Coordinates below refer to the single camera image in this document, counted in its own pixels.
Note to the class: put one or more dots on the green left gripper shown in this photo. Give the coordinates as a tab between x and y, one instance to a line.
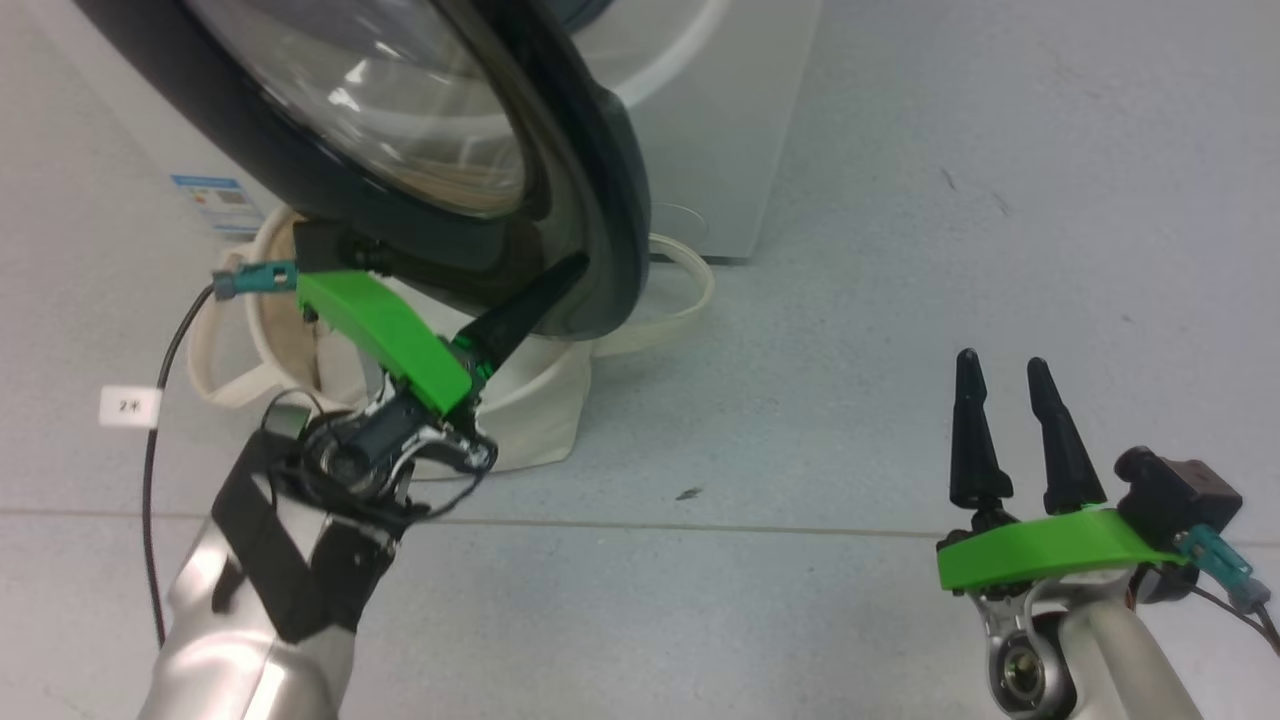
390	335

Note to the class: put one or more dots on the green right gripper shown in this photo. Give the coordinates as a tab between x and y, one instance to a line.
1040	550

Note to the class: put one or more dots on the washing machine door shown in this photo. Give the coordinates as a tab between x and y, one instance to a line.
590	150

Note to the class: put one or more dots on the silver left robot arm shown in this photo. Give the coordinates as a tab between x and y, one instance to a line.
250	640

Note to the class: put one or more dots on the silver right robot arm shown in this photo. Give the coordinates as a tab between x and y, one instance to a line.
1130	660

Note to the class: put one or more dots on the white front-load washing machine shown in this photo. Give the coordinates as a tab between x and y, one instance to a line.
720	150

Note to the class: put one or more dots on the cream canvas laundry basket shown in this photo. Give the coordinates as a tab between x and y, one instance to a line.
540	420

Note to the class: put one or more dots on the round white filter cover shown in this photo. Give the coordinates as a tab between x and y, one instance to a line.
685	222

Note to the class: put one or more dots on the blue energy label sticker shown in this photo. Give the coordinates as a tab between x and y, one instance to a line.
215	200

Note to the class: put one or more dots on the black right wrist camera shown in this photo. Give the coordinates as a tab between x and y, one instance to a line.
1175	495

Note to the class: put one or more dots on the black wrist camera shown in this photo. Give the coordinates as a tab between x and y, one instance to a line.
1175	495
320	245

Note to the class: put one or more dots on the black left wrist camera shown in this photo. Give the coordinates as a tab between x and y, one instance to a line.
320	245

